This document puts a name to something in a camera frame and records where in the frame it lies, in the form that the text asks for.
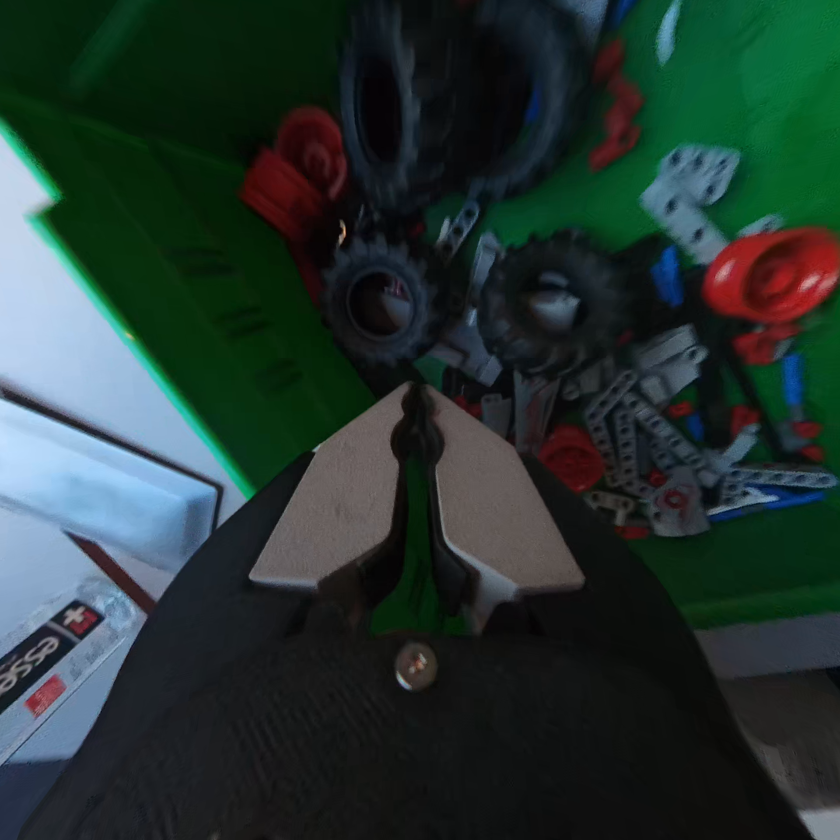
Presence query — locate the small red lego wheel hub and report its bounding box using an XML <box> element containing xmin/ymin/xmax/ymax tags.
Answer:
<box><xmin>537</xmin><ymin>423</ymin><xmax>607</xmax><ymax>494</ymax></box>

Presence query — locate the red lego connector piece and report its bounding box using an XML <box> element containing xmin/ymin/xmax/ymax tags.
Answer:
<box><xmin>588</xmin><ymin>39</ymin><xmax>645</xmax><ymax>173</ymax></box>

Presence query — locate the red lego wheel rim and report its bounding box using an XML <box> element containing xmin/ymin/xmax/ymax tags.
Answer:
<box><xmin>238</xmin><ymin>150</ymin><xmax>326</xmax><ymax>245</ymax></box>
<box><xmin>274</xmin><ymin>107</ymin><xmax>350</xmax><ymax>202</ymax></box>

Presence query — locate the pile of small lego pieces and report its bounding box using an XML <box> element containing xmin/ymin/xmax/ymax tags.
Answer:
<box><xmin>420</xmin><ymin>197</ymin><xmax>840</xmax><ymax>543</ymax></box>

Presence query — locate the large red lego wheel hub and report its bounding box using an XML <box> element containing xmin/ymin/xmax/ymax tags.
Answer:
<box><xmin>701</xmin><ymin>226</ymin><xmax>840</xmax><ymax>324</ymax></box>

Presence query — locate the clear plastic bag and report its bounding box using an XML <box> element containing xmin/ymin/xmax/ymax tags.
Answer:
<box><xmin>0</xmin><ymin>394</ymin><xmax>221</xmax><ymax>573</ymax></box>

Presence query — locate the white box with black label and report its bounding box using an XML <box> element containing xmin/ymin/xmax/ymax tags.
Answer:
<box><xmin>0</xmin><ymin>577</ymin><xmax>147</xmax><ymax>770</ymax></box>

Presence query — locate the green plastic bin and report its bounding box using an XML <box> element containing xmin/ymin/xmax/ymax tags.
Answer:
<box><xmin>0</xmin><ymin>0</ymin><xmax>840</xmax><ymax>634</ymax></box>

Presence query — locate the small black lego tire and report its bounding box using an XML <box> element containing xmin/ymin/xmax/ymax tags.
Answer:
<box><xmin>320</xmin><ymin>241</ymin><xmax>448</xmax><ymax>368</ymax></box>
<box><xmin>478</xmin><ymin>228</ymin><xmax>632</xmax><ymax>376</ymax></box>

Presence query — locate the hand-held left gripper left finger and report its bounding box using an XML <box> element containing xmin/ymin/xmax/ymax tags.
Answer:
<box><xmin>249</xmin><ymin>382</ymin><xmax>422</xmax><ymax>618</ymax></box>

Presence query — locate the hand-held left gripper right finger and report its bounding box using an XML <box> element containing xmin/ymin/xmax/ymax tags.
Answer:
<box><xmin>419</xmin><ymin>385</ymin><xmax>586</xmax><ymax>636</ymax></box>

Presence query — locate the grey angled lego beam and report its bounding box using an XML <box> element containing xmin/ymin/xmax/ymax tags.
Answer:
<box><xmin>639</xmin><ymin>144</ymin><xmax>744</xmax><ymax>265</ymax></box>

